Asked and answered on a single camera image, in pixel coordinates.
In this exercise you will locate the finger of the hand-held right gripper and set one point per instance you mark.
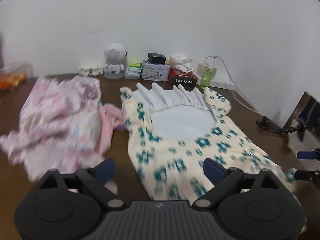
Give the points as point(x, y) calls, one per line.
point(307, 175)
point(306, 155)

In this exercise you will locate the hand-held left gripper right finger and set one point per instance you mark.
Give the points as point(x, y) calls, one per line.
point(215, 171)

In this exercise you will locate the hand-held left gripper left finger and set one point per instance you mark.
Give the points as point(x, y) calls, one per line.
point(106, 171)

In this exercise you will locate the cream pants with green flowers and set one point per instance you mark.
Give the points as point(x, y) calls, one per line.
point(180, 155)

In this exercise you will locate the pink floral garment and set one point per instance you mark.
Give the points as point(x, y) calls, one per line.
point(57, 120)

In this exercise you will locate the white bag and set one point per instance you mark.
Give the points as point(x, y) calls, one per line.
point(307, 140)

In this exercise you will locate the wooden chair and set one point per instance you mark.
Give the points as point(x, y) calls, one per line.
point(297, 107)

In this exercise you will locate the plain pink cloth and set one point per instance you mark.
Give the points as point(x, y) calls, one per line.
point(110, 122)

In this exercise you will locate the green spray bottle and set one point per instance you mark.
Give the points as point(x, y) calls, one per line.
point(207, 77)

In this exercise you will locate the red black box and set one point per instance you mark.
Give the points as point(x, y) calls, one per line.
point(182, 80)

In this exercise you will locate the grey tin box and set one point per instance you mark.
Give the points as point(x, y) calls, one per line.
point(155, 73)

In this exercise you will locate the small green pack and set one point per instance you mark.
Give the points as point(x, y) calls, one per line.
point(135, 65)

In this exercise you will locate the white astronaut speaker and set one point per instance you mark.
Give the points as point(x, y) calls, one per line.
point(113, 53)

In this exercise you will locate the black charger block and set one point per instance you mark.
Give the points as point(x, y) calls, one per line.
point(157, 58)

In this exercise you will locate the plastic bag of orange snacks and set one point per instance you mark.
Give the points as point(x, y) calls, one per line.
point(12, 80)

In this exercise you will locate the white wall charger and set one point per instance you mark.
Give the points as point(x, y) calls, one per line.
point(200, 70)

